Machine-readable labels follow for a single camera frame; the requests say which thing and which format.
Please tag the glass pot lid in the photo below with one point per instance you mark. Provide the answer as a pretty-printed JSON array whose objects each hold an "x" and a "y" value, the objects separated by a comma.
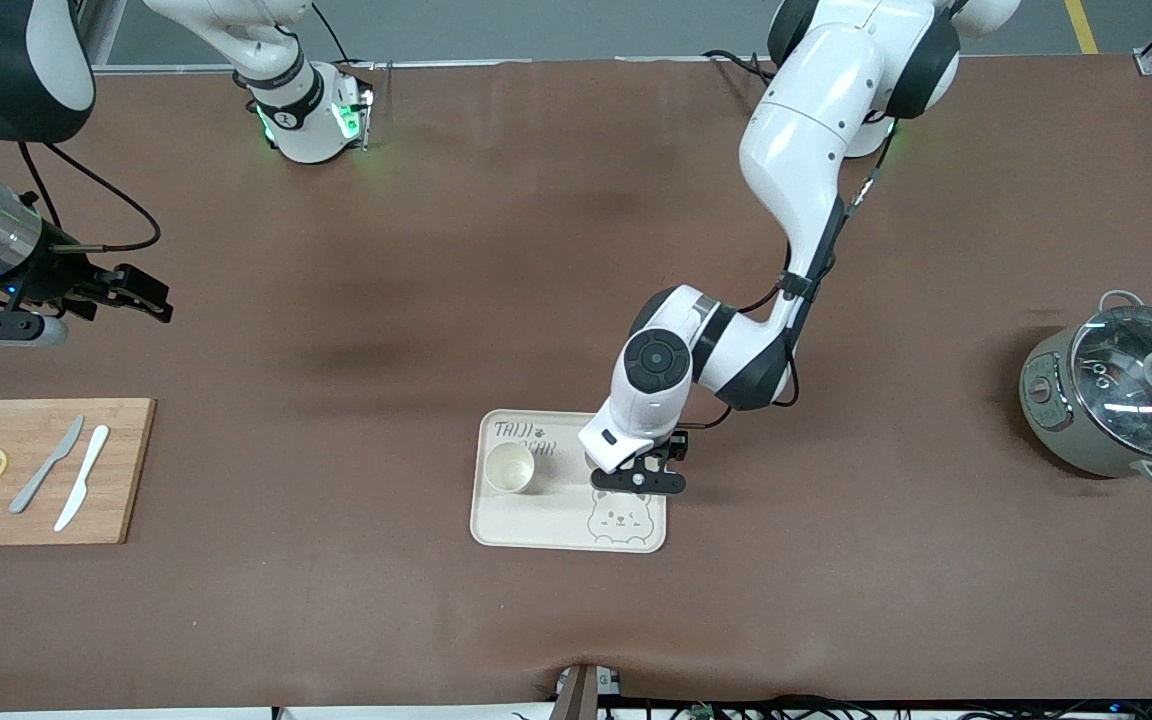
[{"x": 1126, "y": 390}]

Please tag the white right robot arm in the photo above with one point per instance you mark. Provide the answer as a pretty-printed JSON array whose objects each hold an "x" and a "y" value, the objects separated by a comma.
[{"x": 6, "y": 60}]

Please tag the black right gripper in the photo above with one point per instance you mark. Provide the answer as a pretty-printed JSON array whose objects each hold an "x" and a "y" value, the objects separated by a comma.
[{"x": 58, "y": 283}]

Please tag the white plastic cup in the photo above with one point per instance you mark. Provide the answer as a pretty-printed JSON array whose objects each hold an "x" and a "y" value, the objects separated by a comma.
[{"x": 509, "y": 468}]

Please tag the metal table edge bracket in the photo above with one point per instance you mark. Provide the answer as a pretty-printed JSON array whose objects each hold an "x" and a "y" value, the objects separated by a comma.
[{"x": 581, "y": 695}]

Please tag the wooden cutting board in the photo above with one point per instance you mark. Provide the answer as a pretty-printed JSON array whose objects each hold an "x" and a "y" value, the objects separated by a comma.
[{"x": 36, "y": 510}]

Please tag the white plastic knife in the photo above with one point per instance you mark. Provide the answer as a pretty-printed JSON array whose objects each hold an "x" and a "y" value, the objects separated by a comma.
[{"x": 84, "y": 475}]

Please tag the grey-green cooking pot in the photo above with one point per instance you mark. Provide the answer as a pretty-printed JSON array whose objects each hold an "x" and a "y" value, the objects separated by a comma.
[{"x": 1061, "y": 430}]

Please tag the cream bear-print tray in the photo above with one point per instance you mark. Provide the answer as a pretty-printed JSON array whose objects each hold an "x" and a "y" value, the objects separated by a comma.
[{"x": 556, "y": 515}]

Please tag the grey plastic knife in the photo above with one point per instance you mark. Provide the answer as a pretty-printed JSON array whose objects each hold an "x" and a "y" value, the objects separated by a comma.
[{"x": 44, "y": 468}]

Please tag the brown table mat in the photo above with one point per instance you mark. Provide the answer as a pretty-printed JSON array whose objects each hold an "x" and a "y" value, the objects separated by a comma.
[{"x": 436, "y": 250}]

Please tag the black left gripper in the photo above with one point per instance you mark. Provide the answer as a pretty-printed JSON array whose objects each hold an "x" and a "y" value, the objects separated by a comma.
[{"x": 679, "y": 450}]

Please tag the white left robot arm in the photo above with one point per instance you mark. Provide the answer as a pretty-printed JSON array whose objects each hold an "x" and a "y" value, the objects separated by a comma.
[{"x": 806, "y": 130}]

